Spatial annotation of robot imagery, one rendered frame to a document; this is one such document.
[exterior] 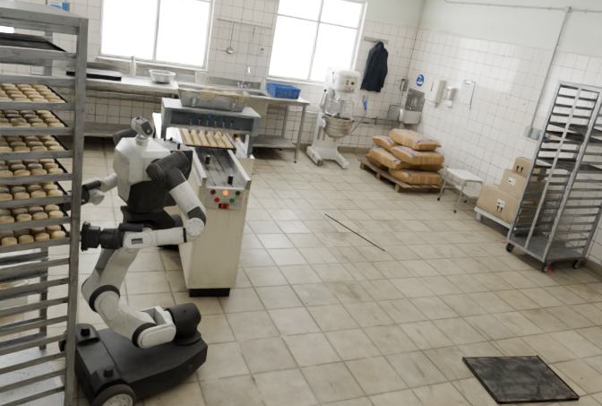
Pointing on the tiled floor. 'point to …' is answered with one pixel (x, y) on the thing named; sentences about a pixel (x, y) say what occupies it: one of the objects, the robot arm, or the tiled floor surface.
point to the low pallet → (399, 180)
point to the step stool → (463, 185)
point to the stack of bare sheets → (520, 379)
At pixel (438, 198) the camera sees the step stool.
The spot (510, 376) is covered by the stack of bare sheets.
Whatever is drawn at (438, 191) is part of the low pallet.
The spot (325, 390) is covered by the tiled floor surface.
